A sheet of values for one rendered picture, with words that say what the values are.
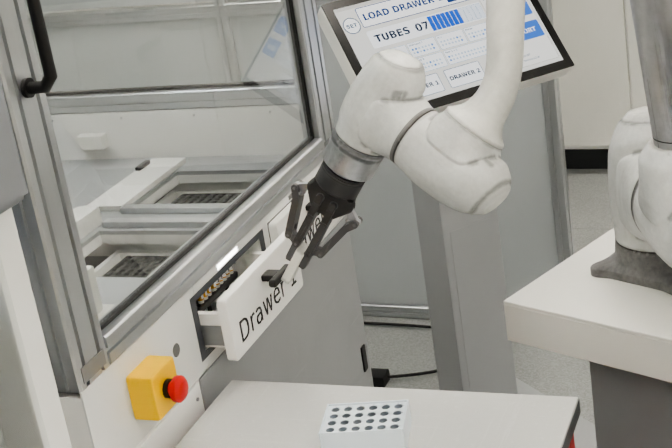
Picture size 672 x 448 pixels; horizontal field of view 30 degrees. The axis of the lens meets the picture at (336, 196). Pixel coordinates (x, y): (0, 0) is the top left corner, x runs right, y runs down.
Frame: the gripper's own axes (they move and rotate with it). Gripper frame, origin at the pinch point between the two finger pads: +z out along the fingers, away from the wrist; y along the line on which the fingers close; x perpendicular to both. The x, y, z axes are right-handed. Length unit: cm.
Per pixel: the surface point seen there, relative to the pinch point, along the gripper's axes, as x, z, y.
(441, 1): -95, -18, 12
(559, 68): -100, -17, -19
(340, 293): -44, 29, -5
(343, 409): 23.1, 2.4, -19.9
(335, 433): 30.0, 1.5, -20.9
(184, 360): 19.9, 13.8, 5.6
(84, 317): 42.4, -1.8, 16.4
